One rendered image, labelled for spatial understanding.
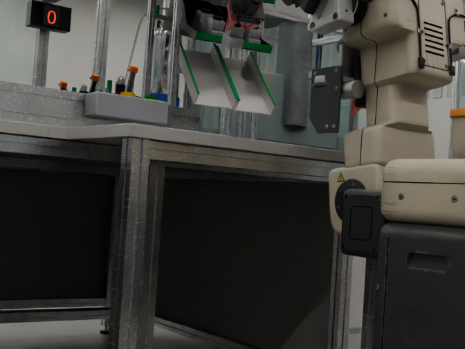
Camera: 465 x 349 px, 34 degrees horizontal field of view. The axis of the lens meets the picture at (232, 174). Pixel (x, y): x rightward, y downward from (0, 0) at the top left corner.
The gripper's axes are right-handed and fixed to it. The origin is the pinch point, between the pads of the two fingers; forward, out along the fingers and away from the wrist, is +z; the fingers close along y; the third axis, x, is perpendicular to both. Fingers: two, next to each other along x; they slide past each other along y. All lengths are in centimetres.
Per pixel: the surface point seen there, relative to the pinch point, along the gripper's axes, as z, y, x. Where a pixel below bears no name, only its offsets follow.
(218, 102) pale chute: 20.1, -0.9, 12.1
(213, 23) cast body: 8.0, 2.5, -8.3
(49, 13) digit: 17, 50, -10
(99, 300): 200, -10, 6
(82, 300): 198, -1, 6
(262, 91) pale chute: 23.7, -19.4, 2.9
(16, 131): 2, 62, 42
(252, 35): 11.5, -12.3, -9.2
